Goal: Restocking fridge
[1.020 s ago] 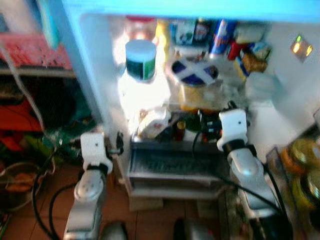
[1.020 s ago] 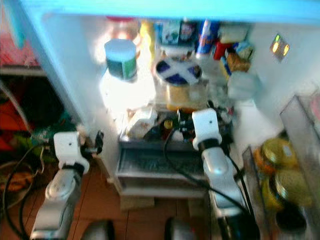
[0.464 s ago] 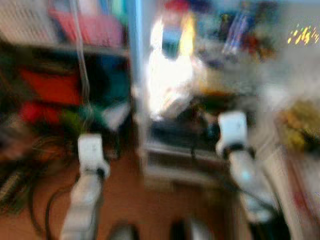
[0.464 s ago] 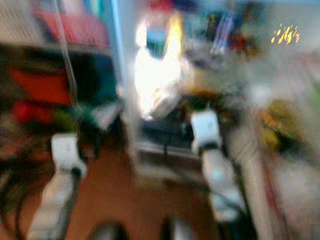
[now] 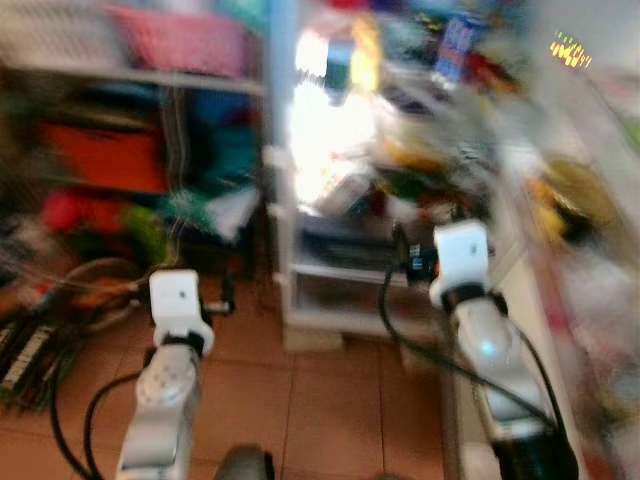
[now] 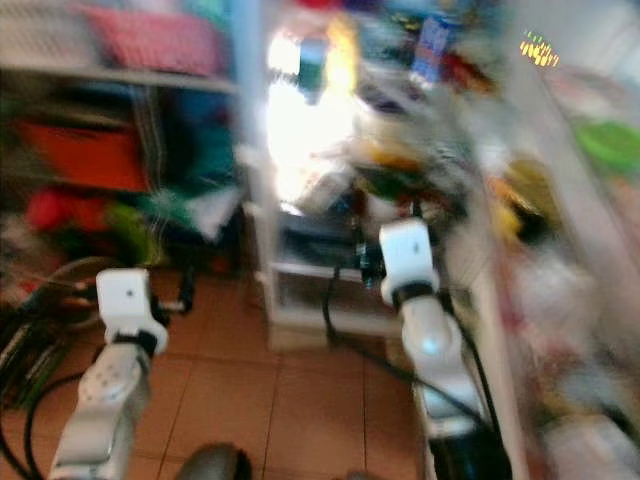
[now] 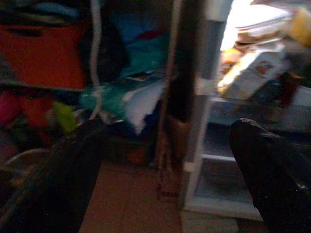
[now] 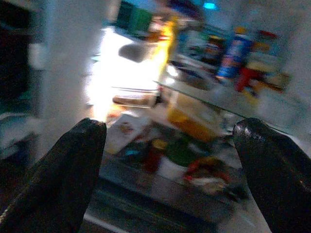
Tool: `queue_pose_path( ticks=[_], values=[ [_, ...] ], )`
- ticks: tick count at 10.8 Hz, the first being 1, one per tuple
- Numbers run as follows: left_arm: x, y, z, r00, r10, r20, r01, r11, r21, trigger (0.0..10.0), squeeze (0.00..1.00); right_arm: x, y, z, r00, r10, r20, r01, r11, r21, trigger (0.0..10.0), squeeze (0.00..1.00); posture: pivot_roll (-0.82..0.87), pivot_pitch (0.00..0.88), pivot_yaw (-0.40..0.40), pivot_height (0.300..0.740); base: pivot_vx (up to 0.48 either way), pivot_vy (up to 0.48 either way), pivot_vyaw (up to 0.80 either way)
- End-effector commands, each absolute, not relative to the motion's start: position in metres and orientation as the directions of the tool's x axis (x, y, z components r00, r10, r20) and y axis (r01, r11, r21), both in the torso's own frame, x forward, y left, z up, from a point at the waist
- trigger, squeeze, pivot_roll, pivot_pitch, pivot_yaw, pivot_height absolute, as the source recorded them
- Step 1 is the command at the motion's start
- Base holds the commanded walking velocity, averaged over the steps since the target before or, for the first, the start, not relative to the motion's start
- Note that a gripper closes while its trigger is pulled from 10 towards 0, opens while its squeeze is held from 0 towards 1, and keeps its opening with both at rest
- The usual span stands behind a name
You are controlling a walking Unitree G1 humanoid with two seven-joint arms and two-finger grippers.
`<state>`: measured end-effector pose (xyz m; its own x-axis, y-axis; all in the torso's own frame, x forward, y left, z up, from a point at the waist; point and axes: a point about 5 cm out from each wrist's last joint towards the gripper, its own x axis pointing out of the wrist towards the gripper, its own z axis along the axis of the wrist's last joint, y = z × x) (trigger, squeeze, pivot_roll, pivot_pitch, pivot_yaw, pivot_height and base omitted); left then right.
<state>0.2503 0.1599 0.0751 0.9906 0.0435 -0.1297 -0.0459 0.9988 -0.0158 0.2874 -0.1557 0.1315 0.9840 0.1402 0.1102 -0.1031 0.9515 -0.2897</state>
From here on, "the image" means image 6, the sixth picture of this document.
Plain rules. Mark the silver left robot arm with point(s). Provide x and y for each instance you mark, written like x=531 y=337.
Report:
x=105 y=400

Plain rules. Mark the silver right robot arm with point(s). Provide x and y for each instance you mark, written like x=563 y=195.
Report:
x=435 y=345

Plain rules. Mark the green bundle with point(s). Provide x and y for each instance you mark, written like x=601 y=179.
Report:
x=132 y=230

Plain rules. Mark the blue bag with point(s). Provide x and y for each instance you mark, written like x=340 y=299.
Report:
x=202 y=145

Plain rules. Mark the red bundle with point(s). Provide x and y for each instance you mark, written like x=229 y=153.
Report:
x=55 y=212

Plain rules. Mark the orange box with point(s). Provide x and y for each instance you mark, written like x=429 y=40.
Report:
x=85 y=155

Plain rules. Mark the dark clutter pile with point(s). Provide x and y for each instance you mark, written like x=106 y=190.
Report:
x=25 y=350

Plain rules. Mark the grey robot leg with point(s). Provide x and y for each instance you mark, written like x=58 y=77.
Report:
x=210 y=465

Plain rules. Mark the green bottle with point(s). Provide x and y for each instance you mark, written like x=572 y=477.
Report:
x=310 y=70

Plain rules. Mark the yellow packet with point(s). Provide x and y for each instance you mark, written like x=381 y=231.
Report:
x=342 y=55

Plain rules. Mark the grey storage shelf rack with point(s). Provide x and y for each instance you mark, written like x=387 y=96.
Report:
x=120 y=80

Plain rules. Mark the blue snack packet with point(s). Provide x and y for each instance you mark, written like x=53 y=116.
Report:
x=432 y=50

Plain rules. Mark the pink plastic basket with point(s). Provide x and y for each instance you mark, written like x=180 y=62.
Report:
x=155 y=40

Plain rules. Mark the green plastic bowl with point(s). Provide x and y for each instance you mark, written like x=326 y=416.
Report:
x=610 y=145

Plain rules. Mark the white plastic basket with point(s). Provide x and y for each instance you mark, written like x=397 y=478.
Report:
x=40 y=35

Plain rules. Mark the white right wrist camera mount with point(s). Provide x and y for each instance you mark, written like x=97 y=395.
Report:
x=408 y=255

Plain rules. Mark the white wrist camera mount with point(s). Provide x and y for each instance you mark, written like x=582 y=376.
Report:
x=128 y=300
x=408 y=255

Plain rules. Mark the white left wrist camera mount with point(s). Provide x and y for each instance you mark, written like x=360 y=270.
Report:
x=128 y=300

